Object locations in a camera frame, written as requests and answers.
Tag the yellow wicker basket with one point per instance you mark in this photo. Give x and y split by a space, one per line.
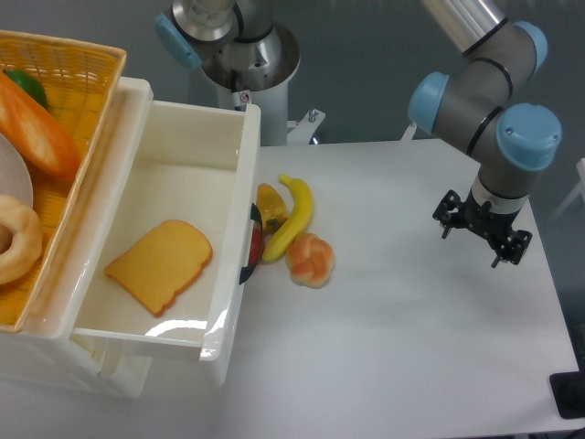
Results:
80 79

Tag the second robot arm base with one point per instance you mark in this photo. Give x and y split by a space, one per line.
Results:
238 44

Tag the red apple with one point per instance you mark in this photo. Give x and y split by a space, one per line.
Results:
256 246

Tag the green pepper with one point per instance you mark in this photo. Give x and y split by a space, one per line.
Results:
29 85

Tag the beige bagel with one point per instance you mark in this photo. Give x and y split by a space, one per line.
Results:
27 235

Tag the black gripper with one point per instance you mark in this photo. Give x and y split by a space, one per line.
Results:
509 245

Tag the orange baguette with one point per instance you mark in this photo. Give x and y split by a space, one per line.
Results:
36 134

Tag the yellow banana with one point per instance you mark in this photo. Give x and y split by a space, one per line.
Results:
297 222

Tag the white drawer cabinet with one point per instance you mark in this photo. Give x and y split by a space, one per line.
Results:
46 350

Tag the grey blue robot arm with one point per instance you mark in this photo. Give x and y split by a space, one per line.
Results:
513 144

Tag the orange bell pepper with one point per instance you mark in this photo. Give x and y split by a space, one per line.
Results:
272 208

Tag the knotted bread roll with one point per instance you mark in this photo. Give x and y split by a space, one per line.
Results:
310 260

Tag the black drawer handle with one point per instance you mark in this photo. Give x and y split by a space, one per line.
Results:
247 271

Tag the white top drawer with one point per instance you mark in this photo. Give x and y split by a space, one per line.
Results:
198 165

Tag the toast bread slice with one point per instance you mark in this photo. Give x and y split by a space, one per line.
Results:
162 264

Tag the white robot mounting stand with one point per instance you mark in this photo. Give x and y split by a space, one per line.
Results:
276 127

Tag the black object at table corner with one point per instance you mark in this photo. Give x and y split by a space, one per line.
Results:
568 392

